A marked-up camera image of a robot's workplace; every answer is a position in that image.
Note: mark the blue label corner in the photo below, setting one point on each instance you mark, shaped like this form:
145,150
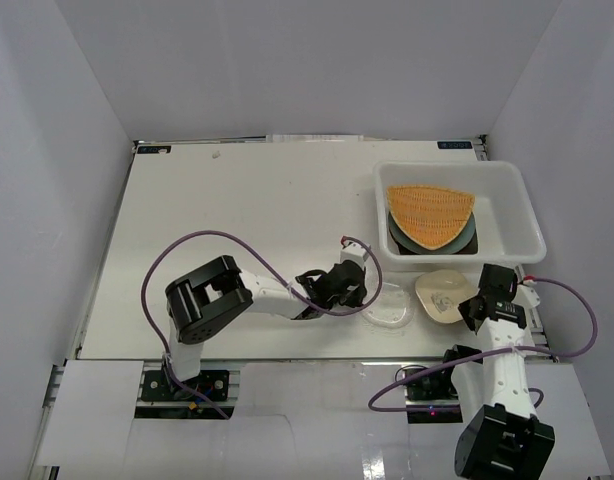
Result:
455,145
153,149

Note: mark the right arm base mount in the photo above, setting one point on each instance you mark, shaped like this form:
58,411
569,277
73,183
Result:
435,400

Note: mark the blue label right corner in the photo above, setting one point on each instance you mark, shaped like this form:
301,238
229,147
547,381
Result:
455,145

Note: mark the brown square plate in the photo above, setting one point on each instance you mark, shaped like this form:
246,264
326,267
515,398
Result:
454,248

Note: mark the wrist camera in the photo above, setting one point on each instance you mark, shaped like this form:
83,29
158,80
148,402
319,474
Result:
354,252
526,293

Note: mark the cream panda dish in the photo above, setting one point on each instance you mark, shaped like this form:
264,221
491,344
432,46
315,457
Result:
441,292

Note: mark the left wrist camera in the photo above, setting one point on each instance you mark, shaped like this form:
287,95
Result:
354,252

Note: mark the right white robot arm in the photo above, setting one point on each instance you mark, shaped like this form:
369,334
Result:
503,437

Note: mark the clear glass plate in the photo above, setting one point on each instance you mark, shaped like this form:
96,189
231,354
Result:
393,309

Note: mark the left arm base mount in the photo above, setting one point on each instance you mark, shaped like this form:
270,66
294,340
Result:
158,390

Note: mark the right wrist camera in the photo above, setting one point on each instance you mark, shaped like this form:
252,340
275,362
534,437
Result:
526,293

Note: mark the white plastic bin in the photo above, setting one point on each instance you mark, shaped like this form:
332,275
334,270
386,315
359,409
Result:
507,227

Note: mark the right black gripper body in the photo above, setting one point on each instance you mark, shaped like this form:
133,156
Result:
464,308

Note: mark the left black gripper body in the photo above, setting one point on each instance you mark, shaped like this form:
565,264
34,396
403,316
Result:
351,279

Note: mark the blue-grey round plate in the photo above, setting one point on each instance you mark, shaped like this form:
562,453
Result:
395,231

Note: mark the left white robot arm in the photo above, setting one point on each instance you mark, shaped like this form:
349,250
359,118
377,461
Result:
204,302

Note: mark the orange woven triangular basket plate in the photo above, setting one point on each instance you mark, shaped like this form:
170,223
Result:
432,216

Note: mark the blue label left corner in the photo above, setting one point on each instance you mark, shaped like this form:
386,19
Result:
153,149

